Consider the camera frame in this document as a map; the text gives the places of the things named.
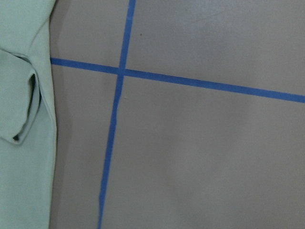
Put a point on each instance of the olive green long-sleeve shirt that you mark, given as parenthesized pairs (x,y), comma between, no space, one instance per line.
(27,115)

